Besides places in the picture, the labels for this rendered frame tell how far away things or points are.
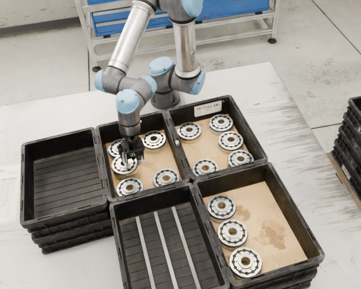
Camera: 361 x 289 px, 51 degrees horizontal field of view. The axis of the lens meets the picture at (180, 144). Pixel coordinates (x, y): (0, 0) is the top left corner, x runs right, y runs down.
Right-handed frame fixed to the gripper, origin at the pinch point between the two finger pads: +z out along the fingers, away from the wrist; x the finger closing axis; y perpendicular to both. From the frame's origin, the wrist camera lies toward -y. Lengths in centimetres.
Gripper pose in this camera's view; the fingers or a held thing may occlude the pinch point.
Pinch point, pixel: (132, 162)
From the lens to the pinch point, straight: 149.8
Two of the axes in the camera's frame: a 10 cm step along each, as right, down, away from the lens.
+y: 2.7, 7.0, -6.6
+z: -0.2, 6.9, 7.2
